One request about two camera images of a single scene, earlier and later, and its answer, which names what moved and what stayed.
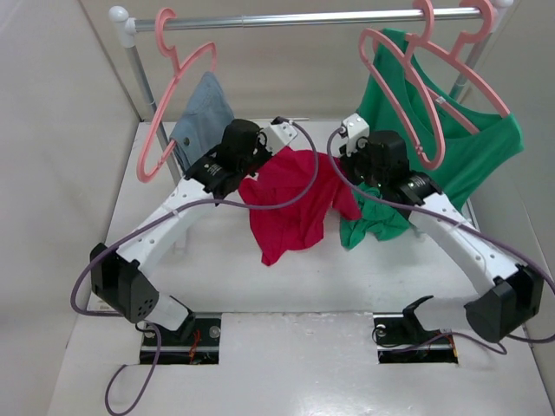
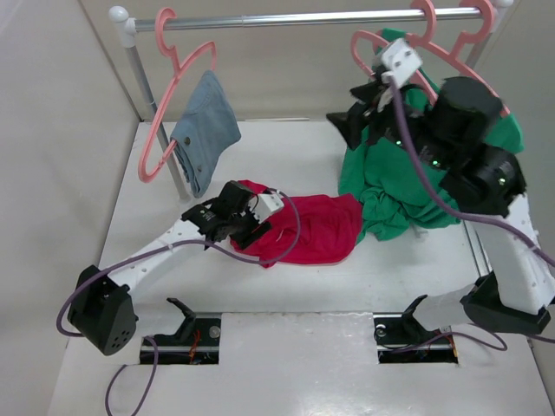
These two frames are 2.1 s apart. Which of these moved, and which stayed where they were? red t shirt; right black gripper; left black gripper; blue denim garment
Moved: red t shirt; left black gripper; right black gripper
Stayed: blue denim garment
